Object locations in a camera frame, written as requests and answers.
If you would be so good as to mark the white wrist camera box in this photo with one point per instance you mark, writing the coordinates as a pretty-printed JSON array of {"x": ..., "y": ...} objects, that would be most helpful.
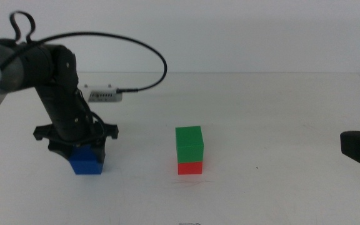
[{"x": 105, "y": 94}]

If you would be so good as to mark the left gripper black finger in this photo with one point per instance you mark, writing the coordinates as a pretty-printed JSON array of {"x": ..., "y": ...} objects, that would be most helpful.
[
  {"x": 99, "y": 151},
  {"x": 59, "y": 149}
]

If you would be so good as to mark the blue cube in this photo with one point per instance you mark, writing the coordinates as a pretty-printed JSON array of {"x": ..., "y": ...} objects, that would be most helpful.
[{"x": 84, "y": 165}]

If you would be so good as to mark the red cube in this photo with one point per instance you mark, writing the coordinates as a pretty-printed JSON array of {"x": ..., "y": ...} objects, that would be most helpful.
[{"x": 189, "y": 168}]

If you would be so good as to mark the left black and grey arm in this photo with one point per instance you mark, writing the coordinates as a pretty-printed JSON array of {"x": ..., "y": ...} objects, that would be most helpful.
[{"x": 58, "y": 103}]

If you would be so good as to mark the green cube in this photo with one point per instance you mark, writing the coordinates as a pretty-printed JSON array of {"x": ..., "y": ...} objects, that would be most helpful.
[{"x": 189, "y": 143}]

